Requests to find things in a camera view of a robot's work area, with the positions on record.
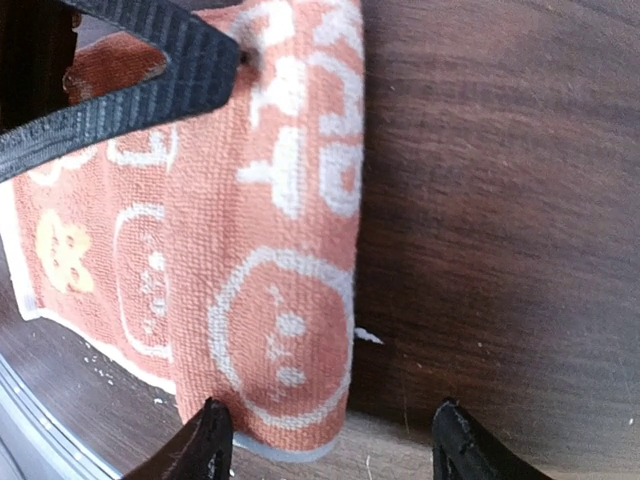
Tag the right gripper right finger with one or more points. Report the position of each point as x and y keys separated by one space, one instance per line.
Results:
x=463 y=449

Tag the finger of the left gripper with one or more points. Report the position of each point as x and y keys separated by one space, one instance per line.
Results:
x=38 y=40

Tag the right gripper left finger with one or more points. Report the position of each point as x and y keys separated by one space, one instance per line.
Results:
x=201 y=449

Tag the beige bunny print towel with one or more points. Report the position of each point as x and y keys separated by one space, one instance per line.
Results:
x=214 y=256

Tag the front aluminium rail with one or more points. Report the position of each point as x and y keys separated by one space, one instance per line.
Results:
x=37 y=442

